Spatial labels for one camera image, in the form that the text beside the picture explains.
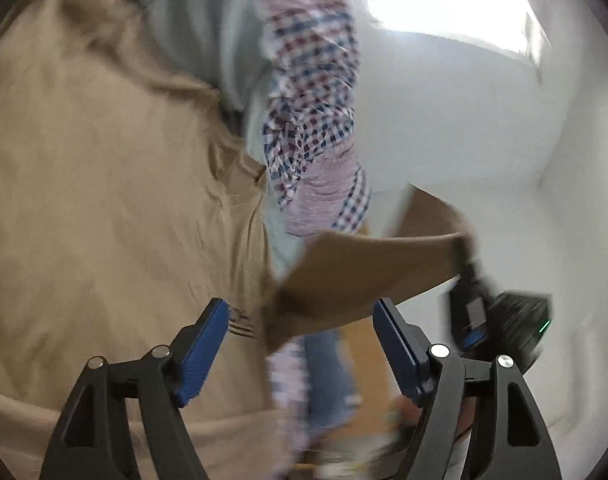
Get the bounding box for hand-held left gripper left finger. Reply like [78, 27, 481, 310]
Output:
[38, 297, 229, 480]

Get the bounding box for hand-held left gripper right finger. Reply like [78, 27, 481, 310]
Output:
[373, 297, 564, 480]

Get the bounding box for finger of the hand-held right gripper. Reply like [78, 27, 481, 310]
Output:
[446, 240, 492, 353]

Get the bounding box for tan shirt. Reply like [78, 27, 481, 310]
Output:
[0, 0, 477, 480]

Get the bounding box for light blue-grey pants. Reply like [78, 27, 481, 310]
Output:
[121, 0, 309, 281]

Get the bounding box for person's jeans leg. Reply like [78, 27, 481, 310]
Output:
[304, 330, 362, 436]

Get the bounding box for checked quilt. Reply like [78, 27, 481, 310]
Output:
[254, 0, 372, 236]

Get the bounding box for window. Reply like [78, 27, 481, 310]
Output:
[364, 0, 544, 86]

